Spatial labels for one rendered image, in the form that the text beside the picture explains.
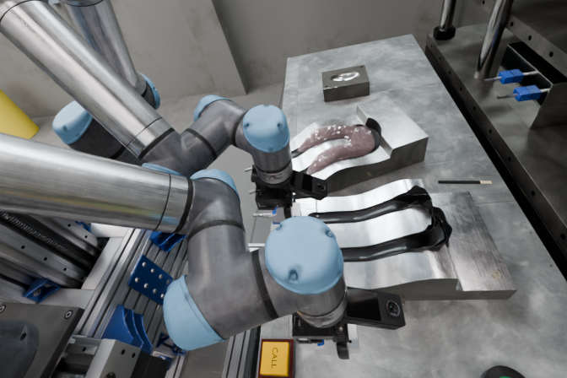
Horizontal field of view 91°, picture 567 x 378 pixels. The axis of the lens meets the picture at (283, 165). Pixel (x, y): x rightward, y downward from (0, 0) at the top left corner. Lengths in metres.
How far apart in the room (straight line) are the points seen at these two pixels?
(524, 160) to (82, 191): 1.11
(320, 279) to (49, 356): 0.60
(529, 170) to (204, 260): 0.99
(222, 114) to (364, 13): 2.47
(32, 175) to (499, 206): 0.98
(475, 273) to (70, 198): 0.75
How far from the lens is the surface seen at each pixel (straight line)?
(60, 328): 0.78
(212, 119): 0.51
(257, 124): 0.45
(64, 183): 0.35
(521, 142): 1.20
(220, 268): 0.32
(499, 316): 0.83
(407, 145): 0.94
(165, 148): 0.48
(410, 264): 0.69
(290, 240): 0.29
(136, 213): 0.36
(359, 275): 0.72
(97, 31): 0.72
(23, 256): 0.89
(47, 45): 0.53
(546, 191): 1.08
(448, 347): 0.78
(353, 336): 0.61
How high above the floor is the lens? 1.55
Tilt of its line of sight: 45 degrees down
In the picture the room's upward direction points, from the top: 18 degrees counter-clockwise
